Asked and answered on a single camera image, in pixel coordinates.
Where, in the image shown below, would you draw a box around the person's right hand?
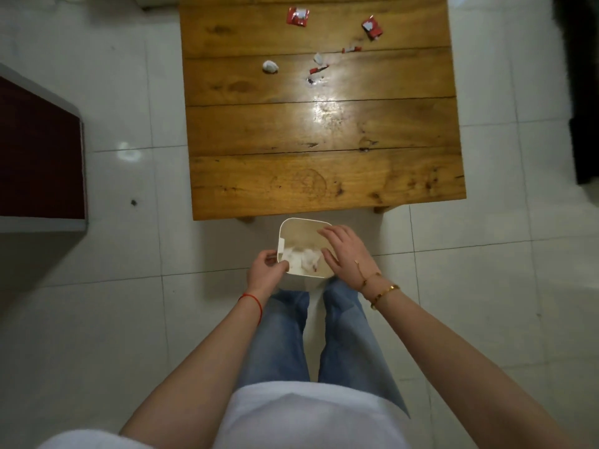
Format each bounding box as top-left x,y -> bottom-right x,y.
317,224 -> 381,293

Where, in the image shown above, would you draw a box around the person's left hand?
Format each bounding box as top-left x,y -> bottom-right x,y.
246,249 -> 290,302

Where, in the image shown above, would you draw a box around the white plastic trash bin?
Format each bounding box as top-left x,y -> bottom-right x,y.
276,218 -> 337,279

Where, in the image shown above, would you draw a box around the person's left forearm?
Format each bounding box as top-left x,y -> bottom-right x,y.
119,297 -> 268,437

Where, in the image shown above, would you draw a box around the person's right forearm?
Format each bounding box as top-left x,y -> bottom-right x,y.
370,289 -> 581,449

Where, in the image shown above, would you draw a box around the crumpled white tissue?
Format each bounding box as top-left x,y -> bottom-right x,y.
283,246 -> 328,274

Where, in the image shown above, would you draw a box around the blue denim jeans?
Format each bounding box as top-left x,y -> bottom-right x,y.
236,277 -> 411,418

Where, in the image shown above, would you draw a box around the wooden plank table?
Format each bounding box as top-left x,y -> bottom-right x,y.
179,0 -> 468,224

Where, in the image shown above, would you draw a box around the white shirt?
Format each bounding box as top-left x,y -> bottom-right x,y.
37,380 -> 413,449

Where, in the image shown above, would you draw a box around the red and white wrapper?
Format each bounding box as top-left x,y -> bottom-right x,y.
361,15 -> 385,41
286,6 -> 311,28

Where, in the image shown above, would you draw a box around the dark red white-framed furniture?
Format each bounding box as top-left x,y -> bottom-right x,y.
0,62 -> 89,234

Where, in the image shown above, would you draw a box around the black furniture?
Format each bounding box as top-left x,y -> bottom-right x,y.
551,0 -> 599,186

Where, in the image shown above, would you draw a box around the thin gold chain bracelet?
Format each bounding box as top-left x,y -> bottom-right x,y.
354,260 -> 382,293

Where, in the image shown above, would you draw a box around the red string bracelet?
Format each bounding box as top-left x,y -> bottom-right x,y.
238,293 -> 263,326

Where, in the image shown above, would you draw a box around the gold bangle bracelet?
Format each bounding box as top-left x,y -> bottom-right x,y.
370,284 -> 401,310

